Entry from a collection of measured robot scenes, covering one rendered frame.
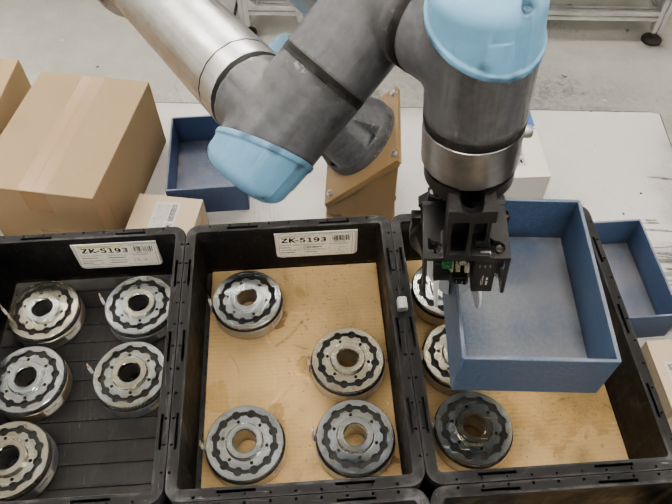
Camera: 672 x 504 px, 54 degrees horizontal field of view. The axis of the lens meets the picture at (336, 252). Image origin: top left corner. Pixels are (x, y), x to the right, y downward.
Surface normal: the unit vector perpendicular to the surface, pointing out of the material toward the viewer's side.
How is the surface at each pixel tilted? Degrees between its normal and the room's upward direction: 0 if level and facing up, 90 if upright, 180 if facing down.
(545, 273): 1
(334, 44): 45
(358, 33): 51
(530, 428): 0
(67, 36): 0
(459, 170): 91
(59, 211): 90
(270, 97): 38
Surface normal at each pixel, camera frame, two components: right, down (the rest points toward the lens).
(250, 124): -0.41, -0.09
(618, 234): 0.07, 0.81
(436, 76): -0.81, 0.51
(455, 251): -0.08, -0.59
